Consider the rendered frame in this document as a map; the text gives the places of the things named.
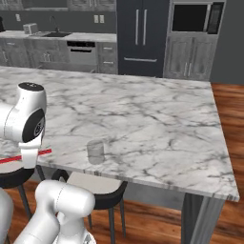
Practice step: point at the black sink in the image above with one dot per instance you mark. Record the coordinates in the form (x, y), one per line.
(56, 34)

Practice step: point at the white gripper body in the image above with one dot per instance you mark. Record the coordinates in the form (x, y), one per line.
(30, 157)

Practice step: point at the grey lower cupboard run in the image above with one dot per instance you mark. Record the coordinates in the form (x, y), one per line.
(38, 54)

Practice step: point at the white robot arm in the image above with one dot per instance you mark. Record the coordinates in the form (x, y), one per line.
(22, 117)

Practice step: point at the dark grey fridge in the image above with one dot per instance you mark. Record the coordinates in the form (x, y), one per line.
(142, 38)

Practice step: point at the grey upper cupboard run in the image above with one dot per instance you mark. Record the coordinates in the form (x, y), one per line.
(79, 4)

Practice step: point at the steel dishwasher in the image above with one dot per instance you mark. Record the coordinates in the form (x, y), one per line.
(81, 52)

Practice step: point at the clear glass cup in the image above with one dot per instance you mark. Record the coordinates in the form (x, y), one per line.
(95, 153)

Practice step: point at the black stool with white seat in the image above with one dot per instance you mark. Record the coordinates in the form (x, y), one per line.
(95, 184)
(14, 179)

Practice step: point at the black countertop appliance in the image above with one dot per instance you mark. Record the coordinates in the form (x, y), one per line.
(1, 24)

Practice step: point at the white wall socket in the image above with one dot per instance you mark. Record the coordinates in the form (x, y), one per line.
(96, 19)
(18, 17)
(102, 19)

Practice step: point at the grey cupboard run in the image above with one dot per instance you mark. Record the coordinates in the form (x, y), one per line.
(79, 4)
(38, 54)

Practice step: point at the silver toaster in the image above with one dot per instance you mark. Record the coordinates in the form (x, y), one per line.
(30, 28)

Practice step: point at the red straw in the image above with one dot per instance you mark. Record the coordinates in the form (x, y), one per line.
(45, 152)

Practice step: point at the black tap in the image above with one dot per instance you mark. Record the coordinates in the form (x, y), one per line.
(55, 24)

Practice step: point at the grey tall cupboard unit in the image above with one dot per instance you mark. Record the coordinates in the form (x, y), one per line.
(190, 57)

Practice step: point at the grey island counter base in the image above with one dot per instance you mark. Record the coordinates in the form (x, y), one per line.
(200, 219)

